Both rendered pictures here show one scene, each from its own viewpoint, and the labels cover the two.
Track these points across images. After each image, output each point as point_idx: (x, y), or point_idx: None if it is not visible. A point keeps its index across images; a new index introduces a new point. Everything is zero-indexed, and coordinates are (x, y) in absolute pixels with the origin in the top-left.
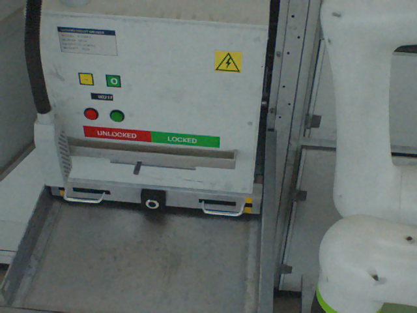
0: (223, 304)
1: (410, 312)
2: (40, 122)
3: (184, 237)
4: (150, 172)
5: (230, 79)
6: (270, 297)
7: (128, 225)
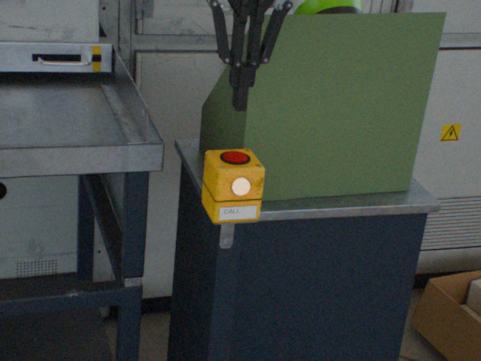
0: (96, 131)
1: (311, 31)
2: None
3: (23, 96)
4: None
5: None
6: (151, 123)
7: None
